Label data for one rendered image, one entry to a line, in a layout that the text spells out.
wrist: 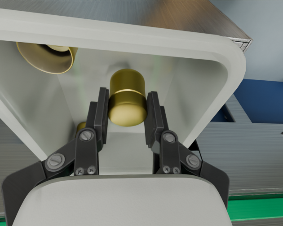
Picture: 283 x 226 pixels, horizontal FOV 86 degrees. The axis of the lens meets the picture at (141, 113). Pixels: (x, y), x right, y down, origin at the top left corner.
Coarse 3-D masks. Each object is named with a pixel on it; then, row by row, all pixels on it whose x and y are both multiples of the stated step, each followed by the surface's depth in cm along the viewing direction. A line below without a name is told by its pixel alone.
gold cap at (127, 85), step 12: (120, 72) 14; (132, 72) 14; (120, 84) 13; (132, 84) 13; (144, 84) 15; (120, 96) 12; (132, 96) 12; (144, 96) 13; (108, 108) 12; (120, 108) 12; (132, 108) 12; (144, 108) 12; (120, 120) 13; (132, 120) 13; (144, 120) 13
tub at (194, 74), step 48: (0, 48) 10; (96, 48) 8; (144, 48) 8; (192, 48) 8; (240, 48) 9; (0, 96) 10; (48, 96) 16; (96, 96) 20; (192, 96) 15; (48, 144) 17; (144, 144) 27
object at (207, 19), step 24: (0, 0) 8; (24, 0) 8; (48, 0) 9; (72, 0) 9; (96, 0) 10; (120, 0) 11; (144, 0) 12; (168, 0) 12; (192, 0) 14; (144, 24) 9; (168, 24) 9; (192, 24) 10; (216, 24) 10
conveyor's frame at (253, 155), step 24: (240, 120) 31; (0, 144) 30; (24, 144) 31; (192, 144) 36; (216, 144) 26; (240, 144) 26; (264, 144) 27; (0, 168) 27; (240, 168) 24; (264, 168) 24; (0, 192) 25; (240, 192) 22; (264, 192) 23; (0, 216) 24
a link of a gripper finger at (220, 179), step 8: (184, 168) 10; (200, 168) 10; (208, 168) 10; (216, 168) 10; (200, 176) 10; (208, 176) 10; (216, 176) 10; (224, 176) 10; (216, 184) 10; (224, 184) 10; (224, 192) 9; (224, 200) 9
